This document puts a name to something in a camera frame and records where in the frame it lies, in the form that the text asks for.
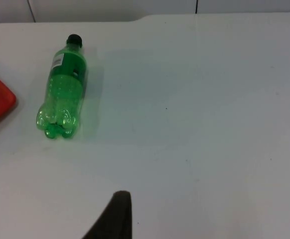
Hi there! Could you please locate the green plastic bottle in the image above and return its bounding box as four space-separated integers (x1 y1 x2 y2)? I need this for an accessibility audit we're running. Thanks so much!
36 34 89 139

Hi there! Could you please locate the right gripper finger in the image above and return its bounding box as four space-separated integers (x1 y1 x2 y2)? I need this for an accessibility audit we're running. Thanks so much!
82 190 132 239

